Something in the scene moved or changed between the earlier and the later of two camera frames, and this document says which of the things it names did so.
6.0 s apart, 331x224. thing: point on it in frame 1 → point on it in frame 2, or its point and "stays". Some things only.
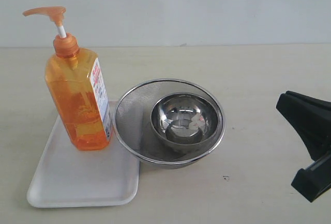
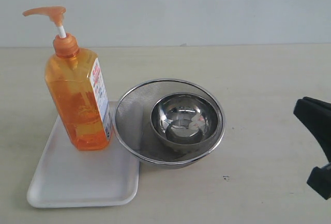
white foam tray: (66, 177) stays
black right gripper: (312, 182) → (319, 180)
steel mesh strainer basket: (132, 117) stays
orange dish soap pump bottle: (74, 81) stays
